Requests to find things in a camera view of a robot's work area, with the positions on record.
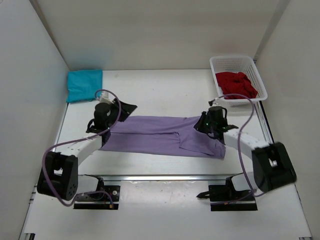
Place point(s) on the white plastic basket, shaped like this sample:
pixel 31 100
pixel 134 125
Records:
pixel 236 64

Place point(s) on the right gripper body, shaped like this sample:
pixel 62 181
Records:
pixel 211 126

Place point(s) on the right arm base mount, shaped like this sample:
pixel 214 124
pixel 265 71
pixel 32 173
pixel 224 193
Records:
pixel 225 198

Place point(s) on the purple t-shirt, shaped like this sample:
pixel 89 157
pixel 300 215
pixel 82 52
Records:
pixel 163 135

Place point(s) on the red t-shirt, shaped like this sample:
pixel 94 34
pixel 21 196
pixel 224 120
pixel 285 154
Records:
pixel 236 85

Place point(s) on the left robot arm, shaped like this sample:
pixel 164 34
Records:
pixel 59 176

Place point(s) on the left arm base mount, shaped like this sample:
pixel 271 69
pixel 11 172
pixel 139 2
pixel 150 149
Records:
pixel 100 195

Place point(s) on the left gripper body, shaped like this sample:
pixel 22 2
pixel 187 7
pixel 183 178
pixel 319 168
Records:
pixel 114 110

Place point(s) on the teal t-shirt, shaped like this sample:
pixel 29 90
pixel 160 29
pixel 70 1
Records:
pixel 82 85

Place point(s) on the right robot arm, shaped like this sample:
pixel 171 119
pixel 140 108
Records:
pixel 271 165

